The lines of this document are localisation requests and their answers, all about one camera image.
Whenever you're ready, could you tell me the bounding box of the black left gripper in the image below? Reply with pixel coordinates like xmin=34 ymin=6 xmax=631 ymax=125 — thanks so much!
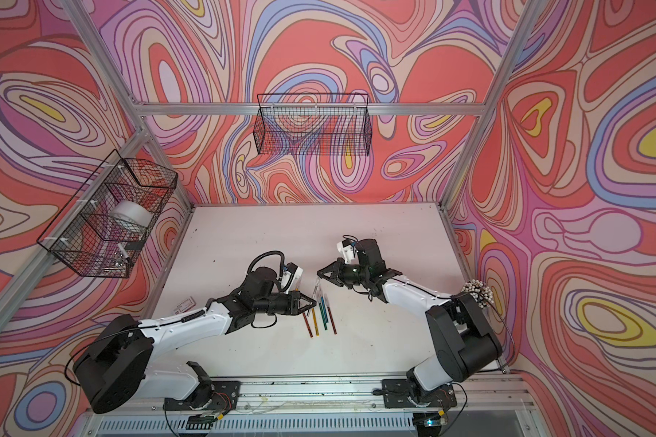
xmin=253 ymin=293 xmax=318 ymax=319

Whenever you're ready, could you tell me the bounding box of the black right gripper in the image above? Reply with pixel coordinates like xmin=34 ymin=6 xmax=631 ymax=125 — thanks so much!
xmin=318 ymin=257 xmax=371 ymax=288

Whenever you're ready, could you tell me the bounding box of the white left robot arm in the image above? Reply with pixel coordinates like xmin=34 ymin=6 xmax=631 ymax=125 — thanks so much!
xmin=74 ymin=267 xmax=316 ymax=414

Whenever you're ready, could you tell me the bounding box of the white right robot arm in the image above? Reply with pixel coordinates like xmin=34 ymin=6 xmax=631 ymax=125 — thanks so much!
xmin=317 ymin=236 xmax=503 ymax=393

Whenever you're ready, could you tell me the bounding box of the clear cup of craft knives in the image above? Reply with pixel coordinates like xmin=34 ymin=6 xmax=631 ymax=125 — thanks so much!
xmin=461 ymin=280 xmax=494 ymax=309

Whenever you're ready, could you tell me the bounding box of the yellow capped knife middle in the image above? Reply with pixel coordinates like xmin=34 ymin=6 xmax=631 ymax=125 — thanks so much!
xmin=310 ymin=308 xmax=320 ymax=337

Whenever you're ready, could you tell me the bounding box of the green capped knife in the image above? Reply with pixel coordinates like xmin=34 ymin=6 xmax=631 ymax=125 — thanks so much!
xmin=316 ymin=298 xmax=328 ymax=331

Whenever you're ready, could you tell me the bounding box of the red capped knife right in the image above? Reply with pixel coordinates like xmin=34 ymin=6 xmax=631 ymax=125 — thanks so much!
xmin=324 ymin=296 xmax=338 ymax=335

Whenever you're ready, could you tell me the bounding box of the red capped knife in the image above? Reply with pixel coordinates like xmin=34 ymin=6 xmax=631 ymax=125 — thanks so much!
xmin=324 ymin=296 xmax=338 ymax=335
xmin=302 ymin=312 xmax=313 ymax=338

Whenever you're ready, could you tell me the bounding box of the red capped knife left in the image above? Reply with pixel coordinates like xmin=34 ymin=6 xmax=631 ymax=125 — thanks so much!
xmin=302 ymin=312 xmax=313 ymax=338

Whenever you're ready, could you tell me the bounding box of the small white red card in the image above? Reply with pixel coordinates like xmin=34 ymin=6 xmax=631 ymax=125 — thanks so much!
xmin=174 ymin=297 xmax=196 ymax=314

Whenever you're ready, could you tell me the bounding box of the white tape roll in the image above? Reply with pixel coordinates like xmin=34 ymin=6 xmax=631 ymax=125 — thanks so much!
xmin=109 ymin=200 xmax=153 ymax=232

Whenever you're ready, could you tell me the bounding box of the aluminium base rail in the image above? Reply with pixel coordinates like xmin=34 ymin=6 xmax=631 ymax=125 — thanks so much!
xmin=74 ymin=373 xmax=547 ymax=436

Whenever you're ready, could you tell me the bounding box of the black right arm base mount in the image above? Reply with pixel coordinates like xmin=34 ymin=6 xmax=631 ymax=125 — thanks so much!
xmin=372 ymin=370 xmax=457 ymax=412

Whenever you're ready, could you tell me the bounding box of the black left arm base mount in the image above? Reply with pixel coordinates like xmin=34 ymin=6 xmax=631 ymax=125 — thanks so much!
xmin=163 ymin=361 xmax=242 ymax=415

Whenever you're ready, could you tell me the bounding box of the black wire basket back wall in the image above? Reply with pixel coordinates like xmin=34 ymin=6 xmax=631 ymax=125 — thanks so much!
xmin=253 ymin=92 xmax=373 ymax=158

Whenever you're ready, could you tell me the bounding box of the black wire basket wall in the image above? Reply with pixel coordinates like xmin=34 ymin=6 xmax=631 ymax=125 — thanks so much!
xmin=38 ymin=150 xmax=178 ymax=279
xmin=253 ymin=92 xmax=373 ymax=158

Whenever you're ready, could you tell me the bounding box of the black wire basket left wall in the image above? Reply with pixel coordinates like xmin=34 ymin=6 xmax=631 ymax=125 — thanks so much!
xmin=38 ymin=150 xmax=178 ymax=279

